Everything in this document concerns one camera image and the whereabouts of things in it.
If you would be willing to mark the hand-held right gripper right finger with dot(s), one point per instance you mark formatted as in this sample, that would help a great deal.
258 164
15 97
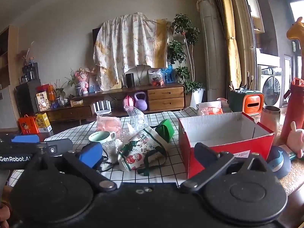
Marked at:
204 152

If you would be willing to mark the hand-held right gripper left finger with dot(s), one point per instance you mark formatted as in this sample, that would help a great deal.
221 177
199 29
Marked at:
91 154

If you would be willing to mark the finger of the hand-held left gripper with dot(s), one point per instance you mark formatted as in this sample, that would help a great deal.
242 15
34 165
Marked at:
58 146
25 138

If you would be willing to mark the white fluffy cloth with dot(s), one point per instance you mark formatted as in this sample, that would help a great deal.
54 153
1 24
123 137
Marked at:
112 150

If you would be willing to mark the red cardboard box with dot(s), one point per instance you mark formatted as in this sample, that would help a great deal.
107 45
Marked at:
228 133

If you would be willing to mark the green cup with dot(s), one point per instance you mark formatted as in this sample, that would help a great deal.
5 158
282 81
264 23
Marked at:
166 129

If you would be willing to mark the printed white tote bag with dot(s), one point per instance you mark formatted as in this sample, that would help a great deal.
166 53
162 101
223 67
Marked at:
142 148

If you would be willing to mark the clear bubble wrap bag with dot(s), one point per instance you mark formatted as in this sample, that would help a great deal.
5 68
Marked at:
136 118

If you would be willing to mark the person's left hand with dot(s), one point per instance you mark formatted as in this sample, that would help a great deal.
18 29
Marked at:
3 215

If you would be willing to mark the red gift box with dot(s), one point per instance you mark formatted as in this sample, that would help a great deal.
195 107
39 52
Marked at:
28 124

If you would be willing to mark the green and white mug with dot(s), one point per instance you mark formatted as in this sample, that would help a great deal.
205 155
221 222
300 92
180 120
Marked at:
101 137

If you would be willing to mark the yellow carton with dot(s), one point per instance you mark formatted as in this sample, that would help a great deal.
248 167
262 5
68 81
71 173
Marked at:
44 122

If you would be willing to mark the pink plastic bag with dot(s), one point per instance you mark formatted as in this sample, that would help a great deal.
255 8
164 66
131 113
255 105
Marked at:
108 123

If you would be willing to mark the black grid white tablecloth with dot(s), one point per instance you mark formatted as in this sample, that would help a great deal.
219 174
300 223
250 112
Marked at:
166 168

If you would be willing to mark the white and orange packet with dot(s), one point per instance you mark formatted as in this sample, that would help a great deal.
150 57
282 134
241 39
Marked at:
210 109

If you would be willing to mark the black water dispenser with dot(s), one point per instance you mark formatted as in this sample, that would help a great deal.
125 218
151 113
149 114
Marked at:
28 92

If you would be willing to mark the orange gift boxes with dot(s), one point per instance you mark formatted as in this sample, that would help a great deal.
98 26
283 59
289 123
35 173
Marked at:
45 96

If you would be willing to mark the small white box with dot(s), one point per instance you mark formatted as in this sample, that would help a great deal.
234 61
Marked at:
77 102

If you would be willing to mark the white router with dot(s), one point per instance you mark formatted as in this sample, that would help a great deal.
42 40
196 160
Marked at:
102 106

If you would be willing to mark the pink small bowl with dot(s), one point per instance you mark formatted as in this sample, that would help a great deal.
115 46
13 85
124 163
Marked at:
222 101

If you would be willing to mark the pink kettlebell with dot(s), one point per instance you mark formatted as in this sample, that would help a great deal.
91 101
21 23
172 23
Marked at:
128 102

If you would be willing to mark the small potted plant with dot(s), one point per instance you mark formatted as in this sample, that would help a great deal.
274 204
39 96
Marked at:
74 83

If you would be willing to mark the orange and green desk organizer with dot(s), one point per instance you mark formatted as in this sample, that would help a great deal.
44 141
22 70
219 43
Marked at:
247 102

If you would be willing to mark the wooden television cabinet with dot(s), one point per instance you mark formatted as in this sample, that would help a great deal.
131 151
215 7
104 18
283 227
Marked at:
163 99

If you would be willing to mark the pink doll bouquet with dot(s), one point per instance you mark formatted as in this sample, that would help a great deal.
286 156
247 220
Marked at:
83 80

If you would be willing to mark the purple kettlebell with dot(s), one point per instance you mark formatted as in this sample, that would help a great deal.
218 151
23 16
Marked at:
141 102

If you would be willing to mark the pink steel tumbler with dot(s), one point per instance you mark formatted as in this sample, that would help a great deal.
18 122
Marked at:
270 117

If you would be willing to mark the dark blue whale cushion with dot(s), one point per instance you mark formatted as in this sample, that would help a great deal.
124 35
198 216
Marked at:
279 162

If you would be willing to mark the black cylinder speaker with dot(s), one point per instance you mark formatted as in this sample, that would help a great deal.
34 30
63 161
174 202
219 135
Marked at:
130 80

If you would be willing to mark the blue packet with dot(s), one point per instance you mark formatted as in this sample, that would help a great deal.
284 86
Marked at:
169 74

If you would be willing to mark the green printed pouch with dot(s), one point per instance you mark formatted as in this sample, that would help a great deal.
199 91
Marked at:
292 156

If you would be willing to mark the clear bag of fruit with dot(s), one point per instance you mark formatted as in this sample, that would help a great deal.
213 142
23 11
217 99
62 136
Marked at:
156 78

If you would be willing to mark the pink rabbit plush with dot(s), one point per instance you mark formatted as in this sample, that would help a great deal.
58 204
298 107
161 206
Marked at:
295 140

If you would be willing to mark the beige patterned table mat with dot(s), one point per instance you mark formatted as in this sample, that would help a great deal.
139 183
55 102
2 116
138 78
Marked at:
293 178

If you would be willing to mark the white washing machine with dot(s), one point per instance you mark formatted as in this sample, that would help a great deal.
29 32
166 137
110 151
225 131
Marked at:
270 87

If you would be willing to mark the white shell shaped ornament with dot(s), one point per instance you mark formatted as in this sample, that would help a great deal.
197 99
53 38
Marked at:
141 74

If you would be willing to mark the red water bottle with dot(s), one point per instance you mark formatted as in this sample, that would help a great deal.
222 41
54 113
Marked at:
293 109

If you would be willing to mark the tall potted tree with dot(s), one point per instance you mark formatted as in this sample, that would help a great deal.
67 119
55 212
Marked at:
184 52

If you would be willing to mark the covered standing air conditioner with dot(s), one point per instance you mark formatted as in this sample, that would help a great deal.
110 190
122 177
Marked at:
212 49

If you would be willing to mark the floral cloth covered television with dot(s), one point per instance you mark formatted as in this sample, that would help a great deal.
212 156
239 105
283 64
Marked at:
128 49

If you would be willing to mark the yellow curtain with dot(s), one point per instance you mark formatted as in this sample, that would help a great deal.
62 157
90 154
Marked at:
231 40

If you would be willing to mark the yellow giraffe toy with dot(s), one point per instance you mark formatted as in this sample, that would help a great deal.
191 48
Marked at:
296 29

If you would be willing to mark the wooden wall shelf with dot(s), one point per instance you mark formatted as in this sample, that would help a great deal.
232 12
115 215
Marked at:
4 59

